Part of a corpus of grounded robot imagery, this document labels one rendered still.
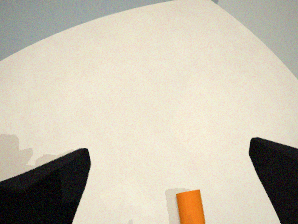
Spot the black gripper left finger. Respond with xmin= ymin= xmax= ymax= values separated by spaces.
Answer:
xmin=0 ymin=148 xmax=92 ymax=224

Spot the orange knob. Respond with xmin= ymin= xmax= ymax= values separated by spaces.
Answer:
xmin=176 ymin=189 xmax=205 ymax=224

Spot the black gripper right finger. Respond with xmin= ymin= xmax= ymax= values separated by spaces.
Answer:
xmin=249 ymin=137 xmax=298 ymax=224

